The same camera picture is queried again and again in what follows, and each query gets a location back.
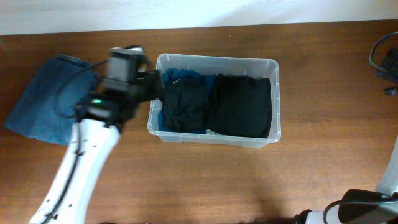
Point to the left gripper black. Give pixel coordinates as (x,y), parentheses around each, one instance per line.
(153,84)

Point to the black garment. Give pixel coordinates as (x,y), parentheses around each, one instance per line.
(185,105)

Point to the black shirt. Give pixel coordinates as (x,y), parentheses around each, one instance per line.
(239,105)

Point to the dark blue jeans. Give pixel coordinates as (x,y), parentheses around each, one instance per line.
(34,115)

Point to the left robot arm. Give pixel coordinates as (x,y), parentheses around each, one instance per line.
(100,118)

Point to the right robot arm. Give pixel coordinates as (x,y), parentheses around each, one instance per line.
(361,206)

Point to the clear plastic storage bin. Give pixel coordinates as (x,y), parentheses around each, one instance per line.
(207,65)

